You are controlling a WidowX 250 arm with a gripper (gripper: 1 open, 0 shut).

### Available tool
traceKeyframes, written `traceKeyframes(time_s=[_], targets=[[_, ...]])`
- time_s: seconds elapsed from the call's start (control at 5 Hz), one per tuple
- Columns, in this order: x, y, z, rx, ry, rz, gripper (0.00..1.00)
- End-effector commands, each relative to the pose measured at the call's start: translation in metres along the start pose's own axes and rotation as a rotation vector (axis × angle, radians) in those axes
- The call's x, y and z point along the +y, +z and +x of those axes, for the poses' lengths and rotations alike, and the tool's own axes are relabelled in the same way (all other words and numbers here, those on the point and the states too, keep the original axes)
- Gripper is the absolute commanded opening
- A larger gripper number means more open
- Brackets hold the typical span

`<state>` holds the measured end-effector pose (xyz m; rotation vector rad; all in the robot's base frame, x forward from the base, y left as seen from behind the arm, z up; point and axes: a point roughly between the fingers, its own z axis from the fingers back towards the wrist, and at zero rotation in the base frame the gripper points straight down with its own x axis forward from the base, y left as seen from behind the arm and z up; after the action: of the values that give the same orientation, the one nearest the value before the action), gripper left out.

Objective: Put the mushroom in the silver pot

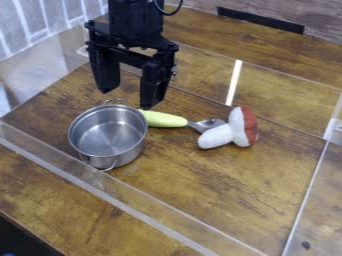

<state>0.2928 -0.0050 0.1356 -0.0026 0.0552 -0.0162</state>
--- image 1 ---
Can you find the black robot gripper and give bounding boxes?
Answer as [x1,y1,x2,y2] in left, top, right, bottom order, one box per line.
[84,0,179,110]

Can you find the yellow handled metal spoon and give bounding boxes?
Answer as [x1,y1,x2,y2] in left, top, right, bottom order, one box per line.
[140,110,224,133]

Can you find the red and white plush mushroom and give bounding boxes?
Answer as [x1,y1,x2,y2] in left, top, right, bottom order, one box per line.
[198,106,258,149]

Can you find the silver metal pot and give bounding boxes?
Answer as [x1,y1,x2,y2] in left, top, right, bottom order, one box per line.
[68,98,148,171]

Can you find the black strip on table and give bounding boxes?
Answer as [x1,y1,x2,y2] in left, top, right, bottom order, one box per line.
[216,6,305,34]

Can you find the clear acrylic bracket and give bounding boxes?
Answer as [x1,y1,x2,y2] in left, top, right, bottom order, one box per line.
[76,46,88,57]

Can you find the black cable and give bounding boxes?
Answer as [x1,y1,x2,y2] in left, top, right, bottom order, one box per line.
[152,0,184,17]

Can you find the clear acrylic enclosure wall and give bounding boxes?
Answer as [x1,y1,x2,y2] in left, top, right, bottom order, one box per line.
[0,23,342,256]

